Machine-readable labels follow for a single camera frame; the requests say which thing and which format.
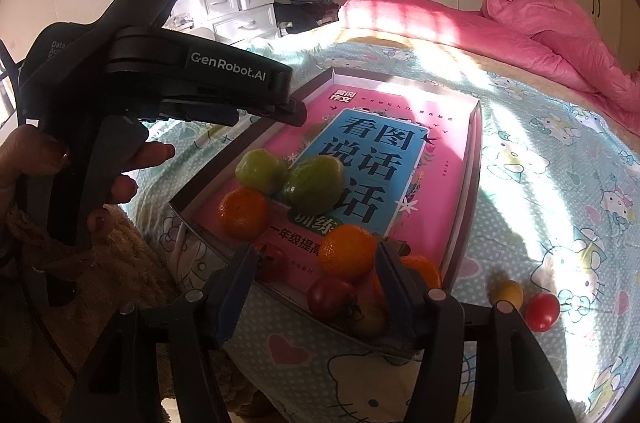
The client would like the shallow cardboard box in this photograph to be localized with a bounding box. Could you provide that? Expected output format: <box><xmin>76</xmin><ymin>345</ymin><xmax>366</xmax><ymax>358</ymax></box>
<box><xmin>170</xmin><ymin>67</ymin><xmax>483</xmax><ymax>359</ymax></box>

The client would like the pink quilt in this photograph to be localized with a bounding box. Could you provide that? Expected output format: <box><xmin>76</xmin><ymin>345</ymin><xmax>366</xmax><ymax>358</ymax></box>
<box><xmin>480</xmin><ymin>0</ymin><xmax>640</xmax><ymax>128</ymax></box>

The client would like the green apple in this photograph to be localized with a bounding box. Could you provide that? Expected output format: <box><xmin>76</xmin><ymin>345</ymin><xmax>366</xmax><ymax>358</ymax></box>
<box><xmin>281</xmin><ymin>155</ymin><xmax>346</xmax><ymax>215</ymax></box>
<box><xmin>235</xmin><ymin>149</ymin><xmax>288</xmax><ymax>196</ymax></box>

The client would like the pink blanket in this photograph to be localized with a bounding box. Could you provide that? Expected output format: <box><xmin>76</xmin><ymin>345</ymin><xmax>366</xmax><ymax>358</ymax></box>
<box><xmin>270</xmin><ymin>23</ymin><xmax>640</xmax><ymax>124</ymax></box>

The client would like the brown fuzzy cloth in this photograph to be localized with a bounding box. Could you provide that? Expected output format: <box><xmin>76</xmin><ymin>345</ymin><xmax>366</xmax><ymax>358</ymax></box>
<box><xmin>0</xmin><ymin>203</ymin><xmax>251</xmax><ymax>404</ymax></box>

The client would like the white drawer cabinet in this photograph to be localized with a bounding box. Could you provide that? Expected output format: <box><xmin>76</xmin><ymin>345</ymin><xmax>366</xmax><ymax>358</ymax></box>
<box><xmin>170</xmin><ymin>0</ymin><xmax>281</xmax><ymax>46</ymax></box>

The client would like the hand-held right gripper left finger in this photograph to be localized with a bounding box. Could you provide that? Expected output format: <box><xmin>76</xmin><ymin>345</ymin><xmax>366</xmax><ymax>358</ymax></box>
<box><xmin>60</xmin><ymin>244</ymin><xmax>261</xmax><ymax>423</ymax></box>

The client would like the small yellow tomato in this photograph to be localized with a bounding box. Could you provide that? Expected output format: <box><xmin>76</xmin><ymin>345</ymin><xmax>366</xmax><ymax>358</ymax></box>
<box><xmin>349</xmin><ymin>303</ymin><xmax>387</xmax><ymax>338</ymax></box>
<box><xmin>490</xmin><ymin>280</ymin><xmax>524</xmax><ymax>308</ymax></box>

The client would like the red tomato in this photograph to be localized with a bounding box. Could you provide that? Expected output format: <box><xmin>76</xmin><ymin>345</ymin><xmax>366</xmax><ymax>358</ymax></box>
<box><xmin>256</xmin><ymin>244</ymin><xmax>290</xmax><ymax>282</ymax></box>
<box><xmin>306</xmin><ymin>277</ymin><xmax>358</xmax><ymax>321</ymax></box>
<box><xmin>523</xmin><ymin>293</ymin><xmax>561</xmax><ymax>332</ymax></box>

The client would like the orange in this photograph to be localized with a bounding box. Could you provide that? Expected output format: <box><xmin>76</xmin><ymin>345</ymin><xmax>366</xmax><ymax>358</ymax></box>
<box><xmin>318</xmin><ymin>224</ymin><xmax>378</xmax><ymax>280</ymax></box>
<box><xmin>400</xmin><ymin>255</ymin><xmax>443</xmax><ymax>290</ymax></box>
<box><xmin>218</xmin><ymin>188</ymin><xmax>271</xmax><ymax>240</ymax></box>

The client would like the cartoon cat print bedsheet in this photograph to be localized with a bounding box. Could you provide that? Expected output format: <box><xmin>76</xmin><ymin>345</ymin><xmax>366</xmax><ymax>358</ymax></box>
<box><xmin>145</xmin><ymin>38</ymin><xmax>640</xmax><ymax>423</ymax></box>

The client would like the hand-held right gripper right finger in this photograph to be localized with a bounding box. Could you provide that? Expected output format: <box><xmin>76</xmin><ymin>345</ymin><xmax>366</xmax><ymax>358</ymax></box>
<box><xmin>375</xmin><ymin>242</ymin><xmax>571</xmax><ymax>423</ymax></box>

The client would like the pink pillow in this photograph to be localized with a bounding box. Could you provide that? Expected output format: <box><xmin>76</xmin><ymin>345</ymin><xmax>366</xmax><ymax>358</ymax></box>
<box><xmin>339</xmin><ymin>0</ymin><xmax>546</xmax><ymax>54</ymax></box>

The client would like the person's left hand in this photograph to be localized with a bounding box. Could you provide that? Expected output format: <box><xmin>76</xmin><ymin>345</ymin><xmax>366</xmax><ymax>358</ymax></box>
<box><xmin>0</xmin><ymin>125</ymin><xmax>176</xmax><ymax>236</ymax></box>

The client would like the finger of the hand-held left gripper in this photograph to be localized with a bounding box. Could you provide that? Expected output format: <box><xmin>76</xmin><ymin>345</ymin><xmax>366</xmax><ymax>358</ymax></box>
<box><xmin>160</xmin><ymin>103</ymin><xmax>240</xmax><ymax>124</ymax></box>
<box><xmin>240</xmin><ymin>99</ymin><xmax>307</xmax><ymax>126</ymax></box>

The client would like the pink book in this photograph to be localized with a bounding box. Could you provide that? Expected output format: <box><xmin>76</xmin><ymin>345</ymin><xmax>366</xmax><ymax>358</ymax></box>
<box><xmin>192</xmin><ymin>88</ymin><xmax>476</xmax><ymax>304</ymax></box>

